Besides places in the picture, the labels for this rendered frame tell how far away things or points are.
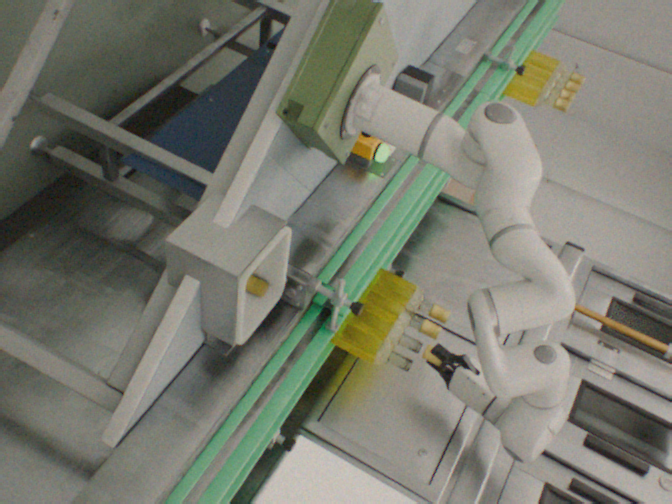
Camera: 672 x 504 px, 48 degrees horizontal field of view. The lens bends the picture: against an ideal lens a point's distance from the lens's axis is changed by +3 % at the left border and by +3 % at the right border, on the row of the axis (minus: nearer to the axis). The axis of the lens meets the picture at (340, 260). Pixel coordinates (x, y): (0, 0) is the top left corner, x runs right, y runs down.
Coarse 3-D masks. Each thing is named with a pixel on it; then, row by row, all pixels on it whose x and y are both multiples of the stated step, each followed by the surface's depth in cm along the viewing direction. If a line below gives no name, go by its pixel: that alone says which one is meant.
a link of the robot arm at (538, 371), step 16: (480, 304) 124; (480, 320) 124; (496, 320) 124; (480, 336) 125; (496, 336) 126; (480, 352) 127; (496, 352) 125; (512, 352) 128; (528, 352) 127; (544, 352) 127; (560, 352) 127; (496, 368) 125; (512, 368) 126; (528, 368) 126; (544, 368) 126; (560, 368) 126; (496, 384) 127; (512, 384) 126; (528, 384) 126; (544, 384) 126; (560, 384) 128; (528, 400) 134; (544, 400) 132; (560, 400) 133
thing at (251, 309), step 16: (272, 240) 138; (288, 240) 144; (272, 256) 149; (256, 272) 154; (272, 272) 152; (240, 288) 132; (272, 288) 156; (240, 304) 136; (256, 304) 153; (272, 304) 154; (240, 320) 139; (256, 320) 151; (240, 336) 144
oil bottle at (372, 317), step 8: (368, 304) 170; (368, 312) 169; (376, 312) 169; (384, 312) 169; (360, 320) 167; (368, 320) 167; (376, 320) 167; (384, 320) 168; (392, 320) 168; (376, 328) 166; (384, 328) 166; (392, 328) 167; (400, 328) 167; (392, 336) 166; (400, 336) 167
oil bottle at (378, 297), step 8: (368, 288) 173; (376, 288) 173; (368, 296) 171; (376, 296) 172; (384, 296) 172; (392, 296) 172; (376, 304) 170; (384, 304) 170; (392, 304) 171; (400, 304) 171; (408, 304) 171; (392, 312) 169; (400, 312) 169; (408, 312) 170; (400, 320) 169; (408, 320) 170
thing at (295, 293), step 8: (288, 264) 158; (288, 272) 156; (296, 272) 157; (304, 272) 157; (288, 280) 157; (296, 280) 156; (304, 280) 155; (288, 288) 158; (296, 288) 157; (304, 288) 156; (288, 296) 160; (296, 296) 159; (304, 296) 158; (296, 304) 160; (304, 304) 160
